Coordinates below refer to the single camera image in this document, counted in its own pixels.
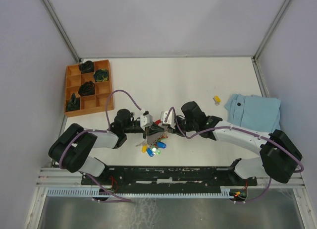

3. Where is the orange wooden compartment tray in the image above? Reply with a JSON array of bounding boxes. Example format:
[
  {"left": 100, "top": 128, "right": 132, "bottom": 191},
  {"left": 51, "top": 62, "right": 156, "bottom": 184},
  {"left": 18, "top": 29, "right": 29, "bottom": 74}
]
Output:
[{"left": 64, "top": 59, "right": 114, "bottom": 117}]

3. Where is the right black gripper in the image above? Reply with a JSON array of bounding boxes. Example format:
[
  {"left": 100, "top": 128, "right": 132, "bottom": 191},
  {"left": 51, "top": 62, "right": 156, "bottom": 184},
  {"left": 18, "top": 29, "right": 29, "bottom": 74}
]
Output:
[{"left": 167, "top": 116, "right": 197, "bottom": 137}]

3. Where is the bunch of coloured key tags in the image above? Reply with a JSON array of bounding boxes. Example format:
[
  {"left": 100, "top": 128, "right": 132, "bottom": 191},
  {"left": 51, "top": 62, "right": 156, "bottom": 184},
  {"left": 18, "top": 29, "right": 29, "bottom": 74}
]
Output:
[{"left": 136, "top": 133, "right": 168, "bottom": 157}]

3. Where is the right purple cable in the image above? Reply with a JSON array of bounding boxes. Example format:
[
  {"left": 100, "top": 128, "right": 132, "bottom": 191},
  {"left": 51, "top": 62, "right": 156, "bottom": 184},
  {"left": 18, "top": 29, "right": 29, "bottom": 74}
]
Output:
[{"left": 164, "top": 107, "right": 305, "bottom": 204}]

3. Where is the black rolled sock top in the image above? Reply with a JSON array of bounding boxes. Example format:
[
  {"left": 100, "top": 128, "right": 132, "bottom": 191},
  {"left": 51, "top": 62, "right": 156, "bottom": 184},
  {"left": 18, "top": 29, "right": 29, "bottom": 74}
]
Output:
[{"left": 78, "top": 60, "right": 95, "bottom": 74}]

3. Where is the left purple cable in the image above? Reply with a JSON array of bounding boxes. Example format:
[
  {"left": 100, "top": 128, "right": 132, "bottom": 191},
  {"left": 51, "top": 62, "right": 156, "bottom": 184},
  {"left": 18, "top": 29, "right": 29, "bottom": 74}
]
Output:
[{"left": 59, "top": 90, "right": 147, "bottom": 204}]

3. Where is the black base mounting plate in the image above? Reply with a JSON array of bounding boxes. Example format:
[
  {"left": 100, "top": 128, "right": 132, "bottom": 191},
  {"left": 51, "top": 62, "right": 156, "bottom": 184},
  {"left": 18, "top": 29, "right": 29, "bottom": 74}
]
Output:
[{"left": 95, "top": 166, "right": 258, "bottom": 194}]

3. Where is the white cable duct rail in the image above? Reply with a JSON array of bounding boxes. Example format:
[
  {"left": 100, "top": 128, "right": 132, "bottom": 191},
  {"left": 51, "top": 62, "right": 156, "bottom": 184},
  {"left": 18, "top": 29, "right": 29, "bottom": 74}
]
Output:
[{"left": 47, "top": 186, "right": 238, "bottom": 199}]

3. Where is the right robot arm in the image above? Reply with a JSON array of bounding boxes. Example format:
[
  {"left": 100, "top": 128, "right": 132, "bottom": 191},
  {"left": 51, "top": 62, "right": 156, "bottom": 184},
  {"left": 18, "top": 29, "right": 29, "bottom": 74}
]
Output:
[{"left": 160, "top": 101, "right": 304, "bottom": 185}]

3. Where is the green black rolled sock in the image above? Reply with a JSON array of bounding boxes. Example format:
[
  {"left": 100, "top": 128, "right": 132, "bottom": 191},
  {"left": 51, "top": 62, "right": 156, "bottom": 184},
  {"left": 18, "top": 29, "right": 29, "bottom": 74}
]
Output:
[{"left": 93, "top": 69, "right": 109, "bottom": 82}]

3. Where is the light blue folded cloth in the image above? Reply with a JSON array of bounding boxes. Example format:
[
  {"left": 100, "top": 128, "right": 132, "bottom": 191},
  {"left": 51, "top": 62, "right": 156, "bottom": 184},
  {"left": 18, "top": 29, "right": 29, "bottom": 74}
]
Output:
[{"left": 224, "top": 94, "right": 281, "bottom": 133}]

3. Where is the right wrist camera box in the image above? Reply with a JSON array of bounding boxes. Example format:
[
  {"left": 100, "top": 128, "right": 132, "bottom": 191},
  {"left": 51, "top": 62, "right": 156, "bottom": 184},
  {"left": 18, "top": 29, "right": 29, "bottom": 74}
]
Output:
[{"left": 160, "top": 111, "right": 175, "bottom": 128}]

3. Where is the yellow key tag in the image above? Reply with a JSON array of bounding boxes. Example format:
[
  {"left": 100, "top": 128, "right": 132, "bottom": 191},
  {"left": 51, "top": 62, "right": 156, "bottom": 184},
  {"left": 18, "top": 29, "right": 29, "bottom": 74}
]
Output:
[{"left": 213, "top": 96, "right": 221, "bottom": 106}]

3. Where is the black red rolled sock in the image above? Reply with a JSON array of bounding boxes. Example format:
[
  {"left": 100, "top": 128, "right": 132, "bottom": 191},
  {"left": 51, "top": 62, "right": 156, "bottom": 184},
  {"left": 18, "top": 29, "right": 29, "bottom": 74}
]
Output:
[{"left": 78, "top": 81, "right": 95, "bottom": 97}]

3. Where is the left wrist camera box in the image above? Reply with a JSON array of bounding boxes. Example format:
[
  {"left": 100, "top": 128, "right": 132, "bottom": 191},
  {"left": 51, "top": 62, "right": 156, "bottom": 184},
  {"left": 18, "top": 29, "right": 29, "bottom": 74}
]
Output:
[{"left": 140, "top": 111, "right": 153, "bottom": 129}]

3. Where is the dark green rolled sock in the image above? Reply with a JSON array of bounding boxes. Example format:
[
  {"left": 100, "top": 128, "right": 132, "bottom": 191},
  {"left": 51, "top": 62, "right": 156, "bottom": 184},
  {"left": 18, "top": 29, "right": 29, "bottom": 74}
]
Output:
[{"left": 65, "top": 93, "right": 80, "bottom": 112}]

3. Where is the purple cable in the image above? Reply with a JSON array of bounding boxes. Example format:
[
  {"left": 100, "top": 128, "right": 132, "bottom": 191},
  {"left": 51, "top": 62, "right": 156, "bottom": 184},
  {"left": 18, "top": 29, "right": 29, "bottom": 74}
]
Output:
[
  {"left": 59, "top": 90, "right": 147, "bottom": 204},
  {"left": 164, "top": 107, "right": 305, "bottom": 204}
]

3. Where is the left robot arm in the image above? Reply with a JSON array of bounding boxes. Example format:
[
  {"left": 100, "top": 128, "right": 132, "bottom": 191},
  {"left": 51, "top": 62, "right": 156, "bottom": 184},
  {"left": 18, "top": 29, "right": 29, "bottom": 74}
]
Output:
[{"left": 48, "top": 109, "right": 165, "bottom": 184}]

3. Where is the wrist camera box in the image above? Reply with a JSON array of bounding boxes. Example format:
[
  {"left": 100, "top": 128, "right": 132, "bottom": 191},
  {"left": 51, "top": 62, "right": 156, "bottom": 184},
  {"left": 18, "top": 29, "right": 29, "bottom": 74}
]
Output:
[
  {"left": 140, "top": 111, "right": 153, "bottom": 129},
  {"left": 160, "top": 111, "right": 175, "bottom": 128}
]

